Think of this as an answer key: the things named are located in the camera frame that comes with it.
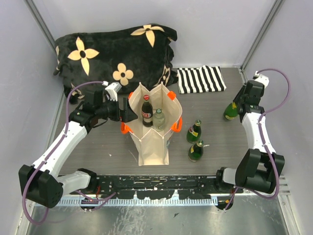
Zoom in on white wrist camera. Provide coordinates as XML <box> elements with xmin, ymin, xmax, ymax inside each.
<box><xmin>102</xmin><ymin>81</ymin><xmax>122</xmax><ymax>102</ymax></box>
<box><xmin>253</xmin><ymin>71</ymin><xmax>269</xmax><ymax>89</ymax></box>

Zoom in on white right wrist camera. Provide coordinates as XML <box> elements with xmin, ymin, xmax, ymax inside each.
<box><xmin>253</xmin><ymin>71</ymin><xmax>269</xmax><ymax>89</ymax></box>

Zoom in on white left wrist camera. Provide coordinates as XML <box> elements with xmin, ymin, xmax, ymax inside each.
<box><xmin>102</xmin><ymin>81</ymin><xmax>122</xmax><ymax>102</ymax></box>

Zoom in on green bottle front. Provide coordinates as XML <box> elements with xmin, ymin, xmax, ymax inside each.
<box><xmin>188</xmin><ymin>140</ymin><xmax>203</xmax><ymax>162</ymax></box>

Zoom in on clear glass bottle green cap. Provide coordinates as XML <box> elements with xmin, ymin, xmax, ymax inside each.
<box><xmin>153</xmin><ymin>109</ymin><xmax>166</xmax><ymax>132</ymax></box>

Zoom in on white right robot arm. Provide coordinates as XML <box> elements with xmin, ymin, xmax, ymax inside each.
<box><xmin>214</xmin><ymin>75</ymin><xmax>285</xmax><ymax>194</ymax></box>

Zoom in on black white striped cloth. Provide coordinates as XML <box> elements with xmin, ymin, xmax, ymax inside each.
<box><xmin>177</xmin><ymin>65</ymin><xmax>226</xmax><ymax>94</ymax></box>

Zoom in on beige canvas bag orange handles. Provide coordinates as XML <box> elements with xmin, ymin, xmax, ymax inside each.
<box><xmin>121</xmin><ymin>84</ymin><xmax>182</xmax><ymax>166</ymax></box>

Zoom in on cola bottle red cap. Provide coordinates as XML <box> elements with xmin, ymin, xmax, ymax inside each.
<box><xmin>141</xmin><ymin>94</ymin><xmax>153</xmax><ymax>127</ymax></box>

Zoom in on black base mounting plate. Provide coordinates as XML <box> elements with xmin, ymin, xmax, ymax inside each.
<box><xmin>90</xmin><ymin>174</ymin><xmax>244</xmax><ymax>200</ymax></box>

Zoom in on white slotted cable duct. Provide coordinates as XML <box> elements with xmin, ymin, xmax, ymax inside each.
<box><xmin>57</xmin><ymin>196</ymin><xmax>218</xmax><ymax>207</ymax></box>

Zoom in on black blanket beige flowers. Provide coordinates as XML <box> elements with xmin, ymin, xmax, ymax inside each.
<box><xmin>54</xmin><ymin>23</ymin><xmax>178</xmax><ymax>104</ymax></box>

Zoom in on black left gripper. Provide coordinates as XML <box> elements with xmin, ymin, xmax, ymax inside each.
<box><xmin>96</xmin><ymin>95</ymin><xmax>138</xmax><ymax>123</ymax></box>

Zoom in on aluminium frame rail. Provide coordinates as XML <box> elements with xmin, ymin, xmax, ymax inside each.
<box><xmin>23</xmin><ymin>174</ymin><xmax>291</xmax><ymax>198</ymax></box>

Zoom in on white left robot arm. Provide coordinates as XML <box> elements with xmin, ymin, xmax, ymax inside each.
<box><xmin>19</xmin><ymin>82</ymin><xmax>138</xmax><ymax>209</ymax></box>

